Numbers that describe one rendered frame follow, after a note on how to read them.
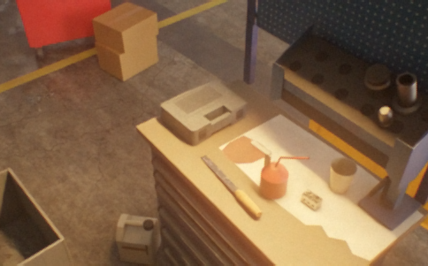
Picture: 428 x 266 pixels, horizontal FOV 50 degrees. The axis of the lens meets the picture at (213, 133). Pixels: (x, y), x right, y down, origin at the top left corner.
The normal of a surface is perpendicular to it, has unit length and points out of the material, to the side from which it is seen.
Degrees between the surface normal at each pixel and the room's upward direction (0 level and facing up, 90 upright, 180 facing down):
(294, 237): 0
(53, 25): 90
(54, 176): 0
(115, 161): 0
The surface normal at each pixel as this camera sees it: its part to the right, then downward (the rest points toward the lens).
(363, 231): 0.00, -0.75
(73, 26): 0.39, 0.61
